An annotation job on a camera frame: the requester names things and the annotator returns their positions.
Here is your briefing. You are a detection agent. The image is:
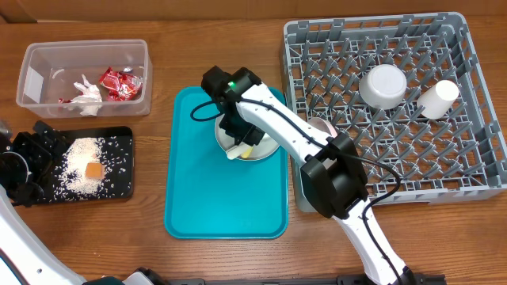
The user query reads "white plastic fork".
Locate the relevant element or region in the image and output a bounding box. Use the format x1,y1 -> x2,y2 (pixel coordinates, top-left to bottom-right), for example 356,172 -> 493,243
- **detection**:
226,146 -> 244,160

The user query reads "yellow plastic spoon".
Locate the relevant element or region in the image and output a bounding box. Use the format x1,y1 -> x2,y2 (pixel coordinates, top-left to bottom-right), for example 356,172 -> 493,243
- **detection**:
240,146 -> 253,159

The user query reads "small red candy wrapper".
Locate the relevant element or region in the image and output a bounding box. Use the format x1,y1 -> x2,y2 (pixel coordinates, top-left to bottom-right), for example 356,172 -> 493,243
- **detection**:
59,98 -> 73,104

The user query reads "orange food cube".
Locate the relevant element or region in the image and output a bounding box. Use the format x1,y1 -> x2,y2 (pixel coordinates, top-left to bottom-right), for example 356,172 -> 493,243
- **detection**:
85,161 -> 105,180

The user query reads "white napkin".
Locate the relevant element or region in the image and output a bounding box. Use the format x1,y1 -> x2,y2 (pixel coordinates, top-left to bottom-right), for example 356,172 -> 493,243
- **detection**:
69,74 -> 102,116

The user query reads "pink round plate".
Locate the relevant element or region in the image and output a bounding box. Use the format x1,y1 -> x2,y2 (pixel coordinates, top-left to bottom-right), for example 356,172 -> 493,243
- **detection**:
307,117 -> 337,137

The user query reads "red snack wrapper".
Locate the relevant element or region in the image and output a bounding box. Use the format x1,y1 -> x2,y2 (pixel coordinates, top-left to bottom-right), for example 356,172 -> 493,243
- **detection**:
99,67 -> 143,101

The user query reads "grey bowl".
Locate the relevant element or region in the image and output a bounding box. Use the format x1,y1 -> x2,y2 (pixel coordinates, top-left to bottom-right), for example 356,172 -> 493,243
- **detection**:
359,64 -> 407,109

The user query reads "white plastic cup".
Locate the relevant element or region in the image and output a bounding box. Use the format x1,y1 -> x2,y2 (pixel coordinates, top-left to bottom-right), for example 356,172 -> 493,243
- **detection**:
417,80 -> 459,120

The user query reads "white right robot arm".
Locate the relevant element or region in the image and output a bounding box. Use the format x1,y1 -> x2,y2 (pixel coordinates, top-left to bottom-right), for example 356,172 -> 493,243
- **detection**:
201,66 -> 417,284

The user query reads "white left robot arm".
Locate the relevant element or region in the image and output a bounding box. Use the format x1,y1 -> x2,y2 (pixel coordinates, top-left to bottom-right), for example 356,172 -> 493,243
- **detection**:
1,120 -> 134,284

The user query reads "grey plastic dishwasher rack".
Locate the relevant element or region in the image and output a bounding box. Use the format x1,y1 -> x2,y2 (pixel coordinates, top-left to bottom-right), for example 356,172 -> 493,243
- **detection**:
281,12 -> 506,204

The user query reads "grey round plate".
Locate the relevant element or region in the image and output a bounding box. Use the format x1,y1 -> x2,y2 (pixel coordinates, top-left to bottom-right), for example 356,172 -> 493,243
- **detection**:
215,116 -> 279,161

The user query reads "black tray with rice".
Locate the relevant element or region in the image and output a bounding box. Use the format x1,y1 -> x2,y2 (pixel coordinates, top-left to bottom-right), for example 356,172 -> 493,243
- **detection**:
36,126 -> 134,204

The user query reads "teal serving tray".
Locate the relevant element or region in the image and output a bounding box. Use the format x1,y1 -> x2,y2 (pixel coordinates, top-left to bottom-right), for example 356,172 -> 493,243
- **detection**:
164,86 -> 288,239

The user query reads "clear plastic bin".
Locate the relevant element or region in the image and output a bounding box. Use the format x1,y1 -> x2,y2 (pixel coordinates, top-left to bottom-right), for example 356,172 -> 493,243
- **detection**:
16,39 -> 153,119

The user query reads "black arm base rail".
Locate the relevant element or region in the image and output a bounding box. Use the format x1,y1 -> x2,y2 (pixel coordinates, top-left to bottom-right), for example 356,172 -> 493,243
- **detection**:
158,272 -> 448,285

